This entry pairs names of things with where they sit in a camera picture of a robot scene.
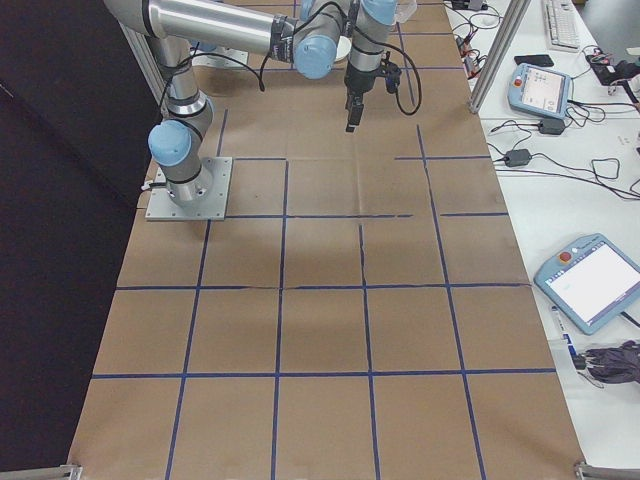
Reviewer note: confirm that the black power adapter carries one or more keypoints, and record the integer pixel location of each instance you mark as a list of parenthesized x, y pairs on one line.
[(517, 157), (551, 126)]

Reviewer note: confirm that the black smartphone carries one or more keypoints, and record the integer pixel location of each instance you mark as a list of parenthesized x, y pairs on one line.
[(535, 60)]

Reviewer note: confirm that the grey docking hub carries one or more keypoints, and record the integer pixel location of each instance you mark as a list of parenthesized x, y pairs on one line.
[(470, 4)]

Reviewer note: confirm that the white keyboard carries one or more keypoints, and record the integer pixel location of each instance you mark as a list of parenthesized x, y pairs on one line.
[(560, 25)]

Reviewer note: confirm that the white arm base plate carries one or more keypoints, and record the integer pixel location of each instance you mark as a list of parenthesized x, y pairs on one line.
[(227, 59), (220, 200)]

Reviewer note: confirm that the light blue teach pendant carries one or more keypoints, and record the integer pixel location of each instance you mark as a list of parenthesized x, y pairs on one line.
[(585, 280), (540, 90)]

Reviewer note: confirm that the black frame cover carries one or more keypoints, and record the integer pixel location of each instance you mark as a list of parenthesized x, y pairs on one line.
[(50, 200)]

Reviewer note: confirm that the white round plate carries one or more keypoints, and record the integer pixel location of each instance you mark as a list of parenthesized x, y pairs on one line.
[(343, 50)]

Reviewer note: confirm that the dark folded umbrella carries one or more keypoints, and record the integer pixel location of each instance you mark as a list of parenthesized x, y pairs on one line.
[(615, 365)]

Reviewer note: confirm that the aluminium profile post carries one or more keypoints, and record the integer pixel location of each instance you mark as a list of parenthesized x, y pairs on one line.
[(145, 60), (495, 55)]

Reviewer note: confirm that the black electronics box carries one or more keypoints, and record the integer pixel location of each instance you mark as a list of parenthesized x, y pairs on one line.
[(612, 70)]

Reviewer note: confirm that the aluminium corner bracket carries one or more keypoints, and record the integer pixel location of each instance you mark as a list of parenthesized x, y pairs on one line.
[(605, 471), (45, 472)]

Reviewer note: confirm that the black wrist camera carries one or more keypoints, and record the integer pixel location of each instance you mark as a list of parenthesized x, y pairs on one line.
[(392, 77)]

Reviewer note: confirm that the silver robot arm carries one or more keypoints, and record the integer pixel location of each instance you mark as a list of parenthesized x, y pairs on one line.
[(206, 47), (215, 22)]

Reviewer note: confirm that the clear plastic egg box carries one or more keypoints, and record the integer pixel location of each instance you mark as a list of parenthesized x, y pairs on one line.
[(407, 11)]

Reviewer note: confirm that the orange black usb hub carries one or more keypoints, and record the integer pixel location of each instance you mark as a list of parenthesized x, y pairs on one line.
[(464, 45), (473, 65)]

